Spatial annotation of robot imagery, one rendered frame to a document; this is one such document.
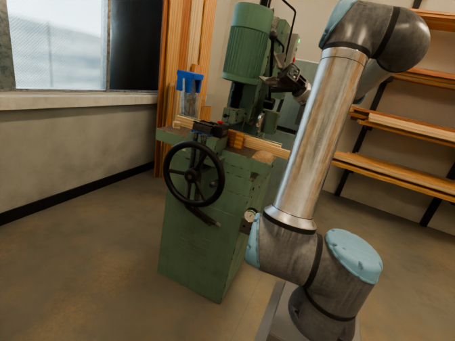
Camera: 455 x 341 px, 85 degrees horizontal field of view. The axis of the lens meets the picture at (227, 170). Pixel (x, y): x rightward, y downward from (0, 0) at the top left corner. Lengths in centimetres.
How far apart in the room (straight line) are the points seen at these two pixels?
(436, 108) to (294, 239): 304
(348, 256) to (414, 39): 53
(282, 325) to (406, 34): 79
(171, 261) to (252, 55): 120
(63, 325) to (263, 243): 114
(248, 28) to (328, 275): 97
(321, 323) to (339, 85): 61
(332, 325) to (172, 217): 94
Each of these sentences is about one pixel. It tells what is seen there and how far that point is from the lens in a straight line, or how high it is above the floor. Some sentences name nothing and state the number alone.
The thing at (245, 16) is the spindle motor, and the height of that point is 145.
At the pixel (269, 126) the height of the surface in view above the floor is 100.
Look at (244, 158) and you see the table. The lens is 113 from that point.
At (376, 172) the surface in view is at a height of 54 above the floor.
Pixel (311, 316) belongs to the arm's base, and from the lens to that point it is 81.
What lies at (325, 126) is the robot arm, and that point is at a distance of 67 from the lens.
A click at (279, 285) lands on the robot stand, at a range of 104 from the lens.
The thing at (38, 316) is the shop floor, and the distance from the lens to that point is 163.
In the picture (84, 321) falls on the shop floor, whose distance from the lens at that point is 156.
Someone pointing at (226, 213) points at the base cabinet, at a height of 59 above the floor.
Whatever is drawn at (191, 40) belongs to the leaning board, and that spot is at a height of 143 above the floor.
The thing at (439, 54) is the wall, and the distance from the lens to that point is 357.
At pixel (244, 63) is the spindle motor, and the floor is 128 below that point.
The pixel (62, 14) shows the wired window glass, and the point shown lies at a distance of 221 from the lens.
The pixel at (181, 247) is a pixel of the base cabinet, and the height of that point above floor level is 27.
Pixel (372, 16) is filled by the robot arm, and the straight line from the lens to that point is 75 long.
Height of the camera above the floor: 124
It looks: 22 degrees down
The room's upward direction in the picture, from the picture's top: 12 degrees clockwise
